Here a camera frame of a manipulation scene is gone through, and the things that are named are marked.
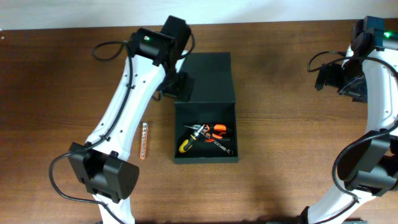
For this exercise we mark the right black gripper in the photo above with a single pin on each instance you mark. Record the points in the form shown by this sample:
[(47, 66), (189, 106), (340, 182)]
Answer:
[(357, 93)]

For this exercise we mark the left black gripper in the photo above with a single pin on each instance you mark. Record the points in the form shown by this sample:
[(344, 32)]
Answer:
[(183, 89)]

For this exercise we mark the black gift box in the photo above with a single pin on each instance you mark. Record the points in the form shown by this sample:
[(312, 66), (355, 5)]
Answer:
[(212, 101)]

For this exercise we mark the orange bit holder strip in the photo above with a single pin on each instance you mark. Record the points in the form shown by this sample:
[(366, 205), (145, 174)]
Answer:
[(143, 149)]

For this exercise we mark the yellow black screwdriver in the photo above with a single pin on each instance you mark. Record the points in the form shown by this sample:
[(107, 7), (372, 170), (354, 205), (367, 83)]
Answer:
[(188, 143)]

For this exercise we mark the orange black long-nose pliers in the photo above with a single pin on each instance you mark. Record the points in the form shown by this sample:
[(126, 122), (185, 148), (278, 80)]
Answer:
[(218, 131)]

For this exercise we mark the silver ring wrench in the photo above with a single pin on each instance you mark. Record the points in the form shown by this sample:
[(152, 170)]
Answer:
[(228, 151)]

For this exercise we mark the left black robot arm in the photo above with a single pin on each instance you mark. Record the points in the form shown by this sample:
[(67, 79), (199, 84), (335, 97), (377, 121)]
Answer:
[(152, 64)]

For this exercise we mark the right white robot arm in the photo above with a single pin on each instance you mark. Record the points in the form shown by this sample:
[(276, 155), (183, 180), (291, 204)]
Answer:
[(366, 168)]

